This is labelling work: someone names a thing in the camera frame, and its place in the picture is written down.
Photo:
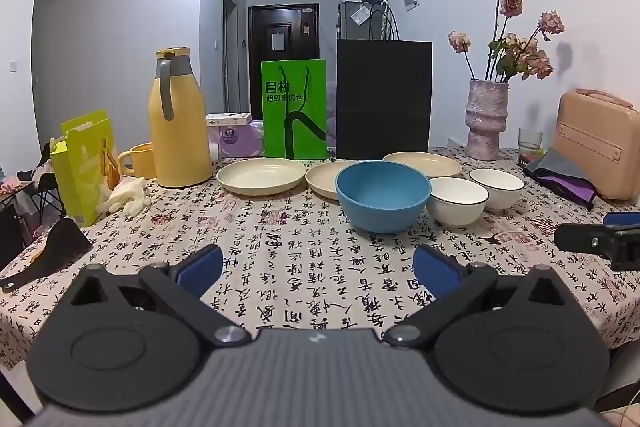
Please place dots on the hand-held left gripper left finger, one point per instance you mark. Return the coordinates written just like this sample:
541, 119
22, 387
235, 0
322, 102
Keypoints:
200, 267

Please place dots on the grey and purple cloth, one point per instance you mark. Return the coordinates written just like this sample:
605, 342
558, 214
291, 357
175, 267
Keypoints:
560, 177

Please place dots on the purple tissue pack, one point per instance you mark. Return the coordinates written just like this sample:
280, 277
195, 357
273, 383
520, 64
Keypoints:
240, 139

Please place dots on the white flat box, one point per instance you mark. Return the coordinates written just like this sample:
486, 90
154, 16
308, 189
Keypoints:
227, 119

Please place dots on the black folding chair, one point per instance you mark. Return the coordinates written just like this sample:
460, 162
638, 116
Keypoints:
47, 187

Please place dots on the green paper bag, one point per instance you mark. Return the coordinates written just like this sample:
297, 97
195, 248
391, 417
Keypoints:
295, 107

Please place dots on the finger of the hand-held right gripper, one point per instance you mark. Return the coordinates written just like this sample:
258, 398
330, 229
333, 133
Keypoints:
585, 239
622, 218

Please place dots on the black paper bag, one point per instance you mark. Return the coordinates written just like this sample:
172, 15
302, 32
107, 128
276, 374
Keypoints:
382, 102

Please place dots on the grey refrigerator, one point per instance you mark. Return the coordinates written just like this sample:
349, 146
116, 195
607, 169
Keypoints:
357, 32

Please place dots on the yellow thermos jug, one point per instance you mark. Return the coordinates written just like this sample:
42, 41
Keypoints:
180, 132

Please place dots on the clear plastic pouch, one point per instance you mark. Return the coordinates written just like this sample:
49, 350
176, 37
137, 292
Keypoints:
359, 14

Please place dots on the white bowl with black rim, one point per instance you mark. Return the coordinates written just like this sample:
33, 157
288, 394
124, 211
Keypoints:
457, 202
500, 189

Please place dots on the pink textured vase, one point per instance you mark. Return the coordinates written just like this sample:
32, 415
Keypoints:
485, 117

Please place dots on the yellow-green snack box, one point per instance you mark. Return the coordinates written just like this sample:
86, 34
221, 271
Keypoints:
82, 167

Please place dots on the blue bowl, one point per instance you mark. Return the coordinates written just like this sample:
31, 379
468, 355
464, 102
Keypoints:
382, 197

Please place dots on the dried pink roses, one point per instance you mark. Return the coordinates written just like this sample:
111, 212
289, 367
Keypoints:
520, 52

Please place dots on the dark entrance door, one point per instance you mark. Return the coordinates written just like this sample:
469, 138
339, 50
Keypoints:
282, 37

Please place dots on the cream plate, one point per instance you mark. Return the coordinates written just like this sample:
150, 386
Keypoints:
425, 163
322, 179
260, 177

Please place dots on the pink hard case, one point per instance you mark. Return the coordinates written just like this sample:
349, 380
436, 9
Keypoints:
600, 142

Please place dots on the black flat plastic tool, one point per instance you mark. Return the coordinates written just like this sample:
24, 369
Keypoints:
55, 247

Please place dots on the printed tablecloth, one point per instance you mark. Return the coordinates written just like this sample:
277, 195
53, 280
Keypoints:
300, 257

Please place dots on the white paper tissue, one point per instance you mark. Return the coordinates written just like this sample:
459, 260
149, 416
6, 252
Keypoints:
215, 152

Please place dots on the grey interior door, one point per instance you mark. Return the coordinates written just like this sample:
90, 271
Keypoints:
231, 52

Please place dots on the yellow mug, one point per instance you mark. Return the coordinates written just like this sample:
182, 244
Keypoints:
140, 159

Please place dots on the clear glass cup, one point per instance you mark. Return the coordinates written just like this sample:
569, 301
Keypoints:
530, 139

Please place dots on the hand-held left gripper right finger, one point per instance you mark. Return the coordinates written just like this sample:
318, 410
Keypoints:
437, 269

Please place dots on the white rubber glove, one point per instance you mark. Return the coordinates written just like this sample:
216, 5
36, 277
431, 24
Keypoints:
125, 197

